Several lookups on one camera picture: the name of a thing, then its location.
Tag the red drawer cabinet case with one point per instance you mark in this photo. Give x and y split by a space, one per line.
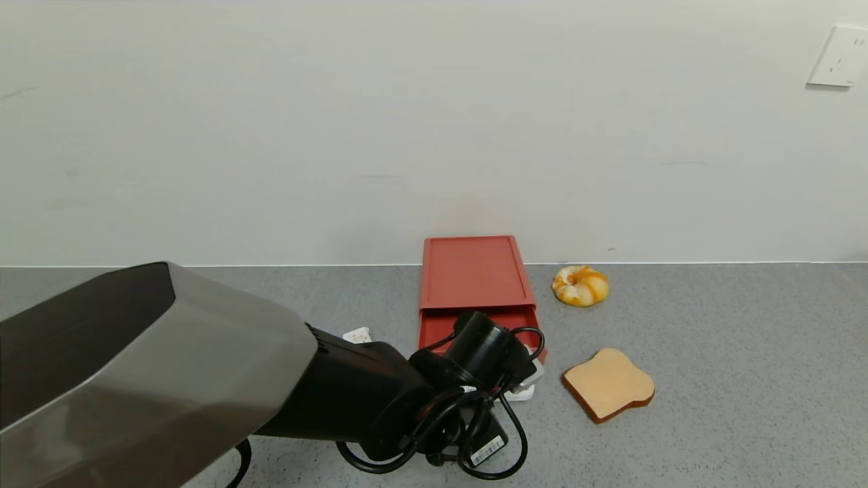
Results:
475 271

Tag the small white milk carton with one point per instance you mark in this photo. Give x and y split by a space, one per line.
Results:
358 334

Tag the white wall socket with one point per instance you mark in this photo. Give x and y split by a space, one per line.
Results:
841 55

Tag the orange glazed donut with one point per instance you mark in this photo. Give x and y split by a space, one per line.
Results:
580 288

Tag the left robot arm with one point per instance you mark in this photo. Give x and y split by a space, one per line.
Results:
203 366

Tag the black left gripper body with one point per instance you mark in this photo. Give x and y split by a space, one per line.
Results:
488 449

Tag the toast bread slice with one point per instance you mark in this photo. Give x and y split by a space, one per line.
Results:
608 383

